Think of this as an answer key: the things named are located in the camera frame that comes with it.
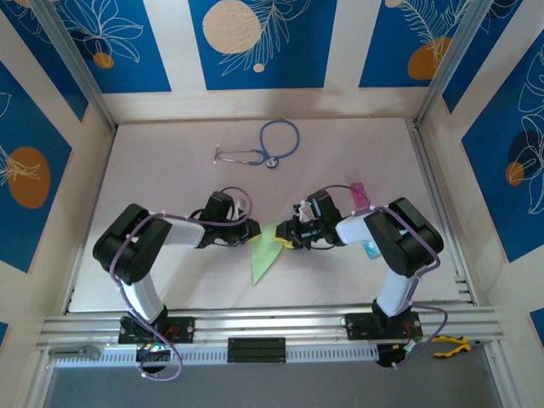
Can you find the light green paper sheet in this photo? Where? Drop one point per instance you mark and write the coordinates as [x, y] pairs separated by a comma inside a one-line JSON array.
[[263, 263]]

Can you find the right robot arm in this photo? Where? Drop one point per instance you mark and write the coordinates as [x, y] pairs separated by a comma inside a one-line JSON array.
[[408, 242]]

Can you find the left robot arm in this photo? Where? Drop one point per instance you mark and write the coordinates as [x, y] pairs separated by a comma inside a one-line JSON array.
[[127, 246]]

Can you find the pink plastic case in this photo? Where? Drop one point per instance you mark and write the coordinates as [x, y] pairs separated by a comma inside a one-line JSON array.
[[358, 191]]

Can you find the blue wet wipe packet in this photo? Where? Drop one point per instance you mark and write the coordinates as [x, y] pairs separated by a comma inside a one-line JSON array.
[[370, 250]]

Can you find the blue stethoscope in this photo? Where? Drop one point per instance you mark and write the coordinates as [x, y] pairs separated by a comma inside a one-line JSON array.
[[272, 162]]

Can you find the small circuit board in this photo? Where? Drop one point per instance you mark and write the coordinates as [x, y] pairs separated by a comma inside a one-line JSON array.
[[411, 348], [154, 347]]

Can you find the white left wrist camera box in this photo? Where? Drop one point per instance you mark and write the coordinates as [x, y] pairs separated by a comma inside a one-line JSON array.
[[239, 208]]

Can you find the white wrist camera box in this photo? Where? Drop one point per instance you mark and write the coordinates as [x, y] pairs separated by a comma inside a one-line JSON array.
[[239, 208], [302, 212]]

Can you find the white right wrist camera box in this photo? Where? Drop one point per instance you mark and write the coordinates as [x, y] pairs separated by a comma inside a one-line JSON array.
[[302, 212]]

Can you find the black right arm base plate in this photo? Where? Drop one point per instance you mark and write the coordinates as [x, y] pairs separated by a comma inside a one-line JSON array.
[[357, 327]]

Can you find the aluminium table side rail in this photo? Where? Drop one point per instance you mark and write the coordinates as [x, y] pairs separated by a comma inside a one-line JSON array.
[[425, 161]]

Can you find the black block on rail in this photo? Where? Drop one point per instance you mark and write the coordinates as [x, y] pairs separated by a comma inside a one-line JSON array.
[[256, 350]]

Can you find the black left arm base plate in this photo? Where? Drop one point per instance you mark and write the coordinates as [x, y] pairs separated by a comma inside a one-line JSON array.
[[185, 329]]

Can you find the aluminium frame post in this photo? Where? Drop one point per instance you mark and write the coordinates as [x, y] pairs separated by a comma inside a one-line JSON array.
[[72, 55], [450, 55]]

